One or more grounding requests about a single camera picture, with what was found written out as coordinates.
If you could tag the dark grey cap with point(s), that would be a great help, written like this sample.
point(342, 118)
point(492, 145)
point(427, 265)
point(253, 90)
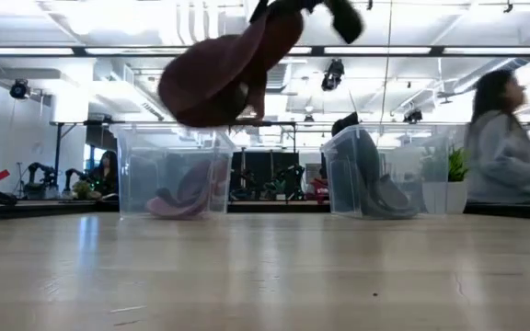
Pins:
point(371, 184)

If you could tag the black ceiling spotlight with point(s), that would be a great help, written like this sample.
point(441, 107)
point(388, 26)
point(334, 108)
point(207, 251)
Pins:
point(19, 89)
point(413, 116)
point(333, 73)

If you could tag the black background rig frame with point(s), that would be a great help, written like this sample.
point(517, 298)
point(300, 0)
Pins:
point(58, 147)

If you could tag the yellow green plush toy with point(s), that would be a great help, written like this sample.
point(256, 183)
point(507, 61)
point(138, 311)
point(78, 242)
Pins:
point(83, 189)

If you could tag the clear plastic bin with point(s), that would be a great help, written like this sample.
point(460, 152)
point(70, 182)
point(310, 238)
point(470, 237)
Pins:
point(430, 138)
point(131, 184)

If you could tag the maroon cap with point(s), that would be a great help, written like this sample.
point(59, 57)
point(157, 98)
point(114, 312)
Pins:
point(219, 78)

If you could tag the dusty pink cap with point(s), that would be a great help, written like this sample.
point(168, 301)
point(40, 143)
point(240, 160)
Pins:
point(187, 197)

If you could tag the black background robot arm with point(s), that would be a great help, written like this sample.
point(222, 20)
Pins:
point(288, 179)
point(75, 177)
point(39, 177)

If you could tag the red background object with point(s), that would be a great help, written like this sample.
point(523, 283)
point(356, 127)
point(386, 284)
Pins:
point(319, 188)

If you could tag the black metal table frame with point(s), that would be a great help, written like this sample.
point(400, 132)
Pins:
point(274, 208)

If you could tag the green plant in white pot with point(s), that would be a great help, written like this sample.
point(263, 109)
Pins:
point(457, 193)

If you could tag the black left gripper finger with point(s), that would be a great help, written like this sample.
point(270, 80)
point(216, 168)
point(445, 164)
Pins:
point(292, 4)
point(347, 20)

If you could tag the person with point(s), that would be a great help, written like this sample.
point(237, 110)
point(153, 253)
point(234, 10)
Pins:
point(106, 174)
point(499, 151)

